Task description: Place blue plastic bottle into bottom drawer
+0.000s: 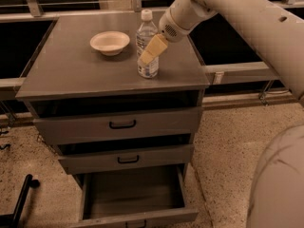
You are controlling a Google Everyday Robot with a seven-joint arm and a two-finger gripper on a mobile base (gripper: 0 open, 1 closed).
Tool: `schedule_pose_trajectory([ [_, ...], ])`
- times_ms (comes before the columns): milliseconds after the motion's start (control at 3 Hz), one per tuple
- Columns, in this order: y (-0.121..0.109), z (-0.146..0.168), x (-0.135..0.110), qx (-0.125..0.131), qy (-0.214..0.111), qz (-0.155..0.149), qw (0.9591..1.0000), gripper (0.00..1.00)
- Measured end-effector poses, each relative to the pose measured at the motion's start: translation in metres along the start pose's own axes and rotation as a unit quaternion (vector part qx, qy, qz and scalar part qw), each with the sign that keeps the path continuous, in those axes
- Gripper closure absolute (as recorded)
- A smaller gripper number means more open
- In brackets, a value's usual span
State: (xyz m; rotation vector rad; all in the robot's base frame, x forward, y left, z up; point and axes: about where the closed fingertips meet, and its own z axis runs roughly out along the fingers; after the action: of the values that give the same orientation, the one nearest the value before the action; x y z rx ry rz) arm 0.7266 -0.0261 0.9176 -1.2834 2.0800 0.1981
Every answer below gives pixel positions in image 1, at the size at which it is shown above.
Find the top grey drawer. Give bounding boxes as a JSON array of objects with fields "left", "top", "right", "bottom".
[{"left": 34, "top": 106, "right": 202, "bottom": 145}]

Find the middle grey drawer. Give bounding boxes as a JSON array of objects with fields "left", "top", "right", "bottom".
[{"left": 59, "top": 144, "right": 194, "bottom": 175}]

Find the black metal bar stand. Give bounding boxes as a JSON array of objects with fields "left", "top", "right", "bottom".
[{"left": 0, "top": 174, "right": 40, "bottom": 228}]

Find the white paper bowl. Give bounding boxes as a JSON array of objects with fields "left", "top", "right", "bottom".
[{"left": 90, "top": 31, "right": 130, "bottom": 56}]

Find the clear plastic water bottle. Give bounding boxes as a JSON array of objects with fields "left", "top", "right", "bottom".
[{"left": 136, "top": 9, "right": 159, "bottom": 79}]

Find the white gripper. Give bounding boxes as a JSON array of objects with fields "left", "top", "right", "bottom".
[{"left": 138, "top": 0, "right": 217, "bottom": 65}]

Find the bottom grey drawer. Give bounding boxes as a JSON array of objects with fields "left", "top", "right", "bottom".
[{"left": 70, "top": 165, "right": 198, "bottom": 228}]

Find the metal railing frame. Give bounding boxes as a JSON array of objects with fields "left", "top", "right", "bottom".
[{"left": 0, "top": 0, "right": 304, "bottom": 128}]

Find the grey drawer cabinet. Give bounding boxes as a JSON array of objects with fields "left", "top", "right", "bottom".
[{"left": 14, "top": 10, "right": 211, "bottom": 228}]

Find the grey drawer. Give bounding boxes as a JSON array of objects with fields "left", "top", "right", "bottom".
[
  {"left": 70, "top": 165, "right": 198, "bottom": 228},
  {"left": 34, "top": 106, "right": 202, "bottom": 145},
  {"left": 59, "top": 144, "right": 194, "bottom": 175}
]

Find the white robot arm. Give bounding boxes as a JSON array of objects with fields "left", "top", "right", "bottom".
[{"left": 138, "top": 0, "right": 304, "bottom": 228}]

